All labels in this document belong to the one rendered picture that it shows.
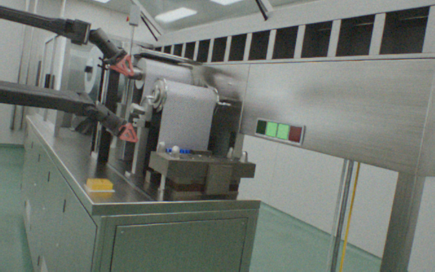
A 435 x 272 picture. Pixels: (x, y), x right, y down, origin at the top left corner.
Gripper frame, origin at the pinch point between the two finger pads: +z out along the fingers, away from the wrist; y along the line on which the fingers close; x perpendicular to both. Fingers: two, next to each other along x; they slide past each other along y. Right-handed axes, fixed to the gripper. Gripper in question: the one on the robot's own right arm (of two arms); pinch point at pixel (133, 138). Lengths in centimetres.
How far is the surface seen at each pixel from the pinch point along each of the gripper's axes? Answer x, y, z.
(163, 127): 11.0, 0.8, 6.9
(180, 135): 12.9, 0.9, 15.3
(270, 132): 31, 31, 30
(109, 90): 14.0, -32.6, -10.5
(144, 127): 7.3, -6.6, 3.6
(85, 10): 186, -553, -10
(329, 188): 101, -107, 263
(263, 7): 74, 14, 4
